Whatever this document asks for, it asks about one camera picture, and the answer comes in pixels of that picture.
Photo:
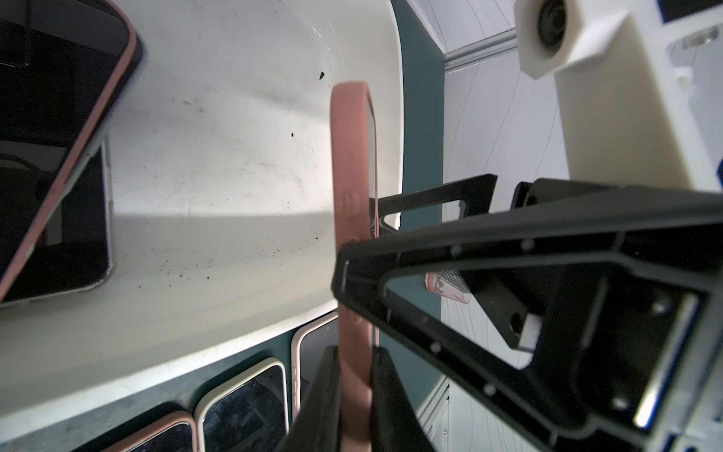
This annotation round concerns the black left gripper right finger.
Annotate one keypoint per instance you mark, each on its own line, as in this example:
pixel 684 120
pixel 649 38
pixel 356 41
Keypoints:
pixel 394 424

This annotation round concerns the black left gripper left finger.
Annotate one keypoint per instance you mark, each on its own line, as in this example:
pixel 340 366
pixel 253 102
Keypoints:
pixel 316 427

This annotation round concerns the cream case phone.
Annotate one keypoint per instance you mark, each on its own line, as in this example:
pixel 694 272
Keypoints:
pixel 248 412

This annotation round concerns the dark pink case phone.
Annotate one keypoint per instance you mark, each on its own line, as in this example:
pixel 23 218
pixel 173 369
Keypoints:
pixel 307 348

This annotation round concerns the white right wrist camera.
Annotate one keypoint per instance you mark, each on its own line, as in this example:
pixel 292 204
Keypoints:
pixel 624 110

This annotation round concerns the white plastic storage box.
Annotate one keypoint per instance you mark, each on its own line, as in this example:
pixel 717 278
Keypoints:
pixel 226 198

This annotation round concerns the grey case phone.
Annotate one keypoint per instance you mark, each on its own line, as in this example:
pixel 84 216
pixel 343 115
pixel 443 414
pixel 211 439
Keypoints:
pixel 76 251

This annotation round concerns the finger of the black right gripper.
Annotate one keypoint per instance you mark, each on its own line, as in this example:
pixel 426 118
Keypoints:
pixel 474 194
pixel 595 322

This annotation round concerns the black phone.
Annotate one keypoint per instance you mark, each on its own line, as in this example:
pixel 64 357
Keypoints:
pixel 353 146
pixel 65 66

